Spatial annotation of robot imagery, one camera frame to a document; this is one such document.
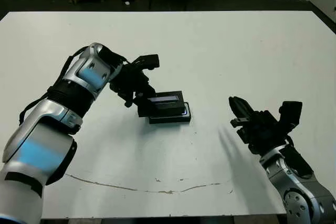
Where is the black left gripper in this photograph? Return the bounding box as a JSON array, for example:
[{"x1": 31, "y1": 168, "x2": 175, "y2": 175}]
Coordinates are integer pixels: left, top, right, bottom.
[{"x1": 108, "y1": 63, "x2": 158, "y2": 108}]

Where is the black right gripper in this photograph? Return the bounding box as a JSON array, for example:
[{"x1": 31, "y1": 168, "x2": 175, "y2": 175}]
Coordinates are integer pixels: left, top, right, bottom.
[{"x1": 228, "y1": 97, "x2": 291, "y2": 154}]

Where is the black printed box lid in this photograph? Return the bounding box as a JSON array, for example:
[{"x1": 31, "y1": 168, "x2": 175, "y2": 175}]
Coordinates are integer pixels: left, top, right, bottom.
[{"x1": 137, "y1": 90, "x2": 186, "y2": 118}]

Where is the black box base white insert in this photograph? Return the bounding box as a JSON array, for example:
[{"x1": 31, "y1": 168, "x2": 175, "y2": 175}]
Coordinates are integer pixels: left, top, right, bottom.
[{"x1": 148, "y1": 101, "x2": 192, "y2": 125}]

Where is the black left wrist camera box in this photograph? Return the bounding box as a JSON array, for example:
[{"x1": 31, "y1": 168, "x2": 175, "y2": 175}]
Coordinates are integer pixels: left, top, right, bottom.
[{"x1": 132, "y1": 54, "x2": 160, "y2": 71}]

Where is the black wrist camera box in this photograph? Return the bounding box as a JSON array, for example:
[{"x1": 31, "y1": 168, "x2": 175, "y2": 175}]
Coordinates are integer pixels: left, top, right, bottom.
[
  {"x1": 132, "y1": 54, "x2": 160, "y2": 71},
  {"x1": 278, "y1": 100, "x2": 303, "y2": 132}
]

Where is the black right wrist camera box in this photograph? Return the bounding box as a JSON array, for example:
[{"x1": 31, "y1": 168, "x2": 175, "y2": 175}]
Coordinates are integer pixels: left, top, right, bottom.
[{"x1": 278, "y1": 100, "x2": 303, "y2": 132}]

